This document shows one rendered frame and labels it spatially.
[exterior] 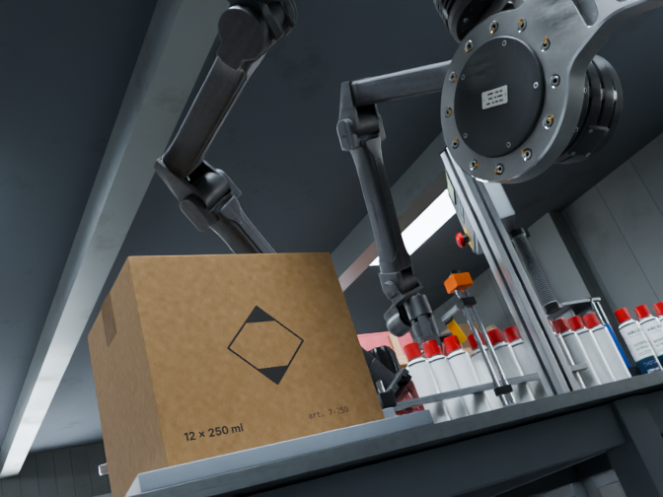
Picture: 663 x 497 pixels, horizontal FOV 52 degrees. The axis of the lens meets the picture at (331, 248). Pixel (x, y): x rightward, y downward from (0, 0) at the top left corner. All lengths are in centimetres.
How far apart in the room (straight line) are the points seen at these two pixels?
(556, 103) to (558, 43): 6
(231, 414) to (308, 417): 10
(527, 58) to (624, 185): 574
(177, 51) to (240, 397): 245
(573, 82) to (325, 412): 49
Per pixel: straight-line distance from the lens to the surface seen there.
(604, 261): 664
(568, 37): 79
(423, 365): 145
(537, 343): 146
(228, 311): 89
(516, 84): 82
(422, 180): 488
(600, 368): 175
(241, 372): 86
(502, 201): 159
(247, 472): 77
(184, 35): 310
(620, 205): 655
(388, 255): 158
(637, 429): 113
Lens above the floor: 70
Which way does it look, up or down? 25 degrees up
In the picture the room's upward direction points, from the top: 19 degrees counter-clockwise
